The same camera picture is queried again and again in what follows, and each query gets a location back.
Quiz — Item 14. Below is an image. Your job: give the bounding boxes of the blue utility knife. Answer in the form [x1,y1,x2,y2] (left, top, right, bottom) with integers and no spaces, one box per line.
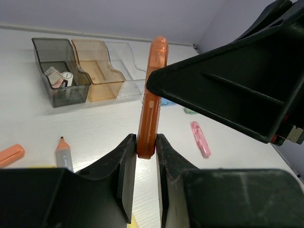
[161,98,176,106]

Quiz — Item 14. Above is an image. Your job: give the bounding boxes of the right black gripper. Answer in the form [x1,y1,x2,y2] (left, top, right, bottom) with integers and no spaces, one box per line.
[270,114,304,146]

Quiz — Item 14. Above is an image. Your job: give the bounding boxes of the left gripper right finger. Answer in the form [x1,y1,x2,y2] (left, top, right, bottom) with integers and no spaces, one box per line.
[156,134,304,228]

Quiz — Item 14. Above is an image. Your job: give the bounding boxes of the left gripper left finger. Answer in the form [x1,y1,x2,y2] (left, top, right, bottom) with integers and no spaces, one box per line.
[0,134,136,228]

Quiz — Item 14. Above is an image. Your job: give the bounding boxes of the orange utility knife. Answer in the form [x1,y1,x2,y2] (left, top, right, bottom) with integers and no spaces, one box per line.
[136,36,169,159]

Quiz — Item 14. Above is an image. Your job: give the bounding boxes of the pink correction tape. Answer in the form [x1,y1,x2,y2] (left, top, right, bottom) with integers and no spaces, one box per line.
[52,72,74,88]

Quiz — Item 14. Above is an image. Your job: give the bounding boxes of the green utility knife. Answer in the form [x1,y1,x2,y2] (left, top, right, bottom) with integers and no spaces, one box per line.
[183,107,198,114]

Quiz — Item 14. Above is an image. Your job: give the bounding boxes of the orange highlighter cap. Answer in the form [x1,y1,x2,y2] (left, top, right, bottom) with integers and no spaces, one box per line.
[0,144,25,168]

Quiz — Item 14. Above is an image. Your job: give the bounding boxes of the pink utility knife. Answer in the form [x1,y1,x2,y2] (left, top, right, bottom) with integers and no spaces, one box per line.
[190,121,211,158]

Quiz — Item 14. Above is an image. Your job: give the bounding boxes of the clear plastic bin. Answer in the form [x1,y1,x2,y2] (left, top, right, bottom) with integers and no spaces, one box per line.
[105,41,146,99]

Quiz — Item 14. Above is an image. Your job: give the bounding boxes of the yellow highlighter cap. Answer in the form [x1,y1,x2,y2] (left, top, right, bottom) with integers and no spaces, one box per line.
[28,165,56,169]

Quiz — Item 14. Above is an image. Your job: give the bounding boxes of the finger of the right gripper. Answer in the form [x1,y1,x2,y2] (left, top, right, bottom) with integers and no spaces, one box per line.
[230,0,299,45]
[147,9,304,143]

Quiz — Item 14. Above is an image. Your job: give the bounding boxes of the orange highlighter pen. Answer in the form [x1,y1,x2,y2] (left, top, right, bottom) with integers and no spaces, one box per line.
[55,136,74,172]

